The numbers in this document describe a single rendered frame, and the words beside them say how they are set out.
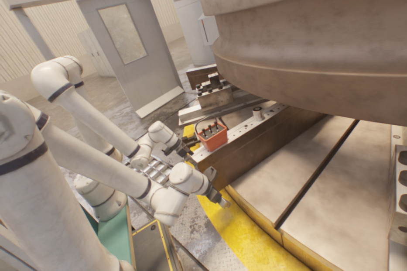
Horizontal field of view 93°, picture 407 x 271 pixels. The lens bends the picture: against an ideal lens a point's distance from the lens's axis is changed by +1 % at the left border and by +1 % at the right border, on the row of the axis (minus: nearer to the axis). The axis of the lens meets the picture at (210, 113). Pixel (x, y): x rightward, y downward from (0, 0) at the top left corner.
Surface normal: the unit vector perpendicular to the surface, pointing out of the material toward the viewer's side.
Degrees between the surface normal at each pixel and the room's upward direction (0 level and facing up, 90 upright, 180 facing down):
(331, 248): 0
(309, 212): 0
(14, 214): 84
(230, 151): 90
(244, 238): 0
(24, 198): 89
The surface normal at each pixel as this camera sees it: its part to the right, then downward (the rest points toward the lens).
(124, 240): -0.27, -0.84
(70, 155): 0.73, 0.15
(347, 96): -0.70, 0.50
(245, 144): 0.48, 0.30
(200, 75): -0.25, 0.53
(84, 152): 0.88, -0.28
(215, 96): 0.12, 0.45
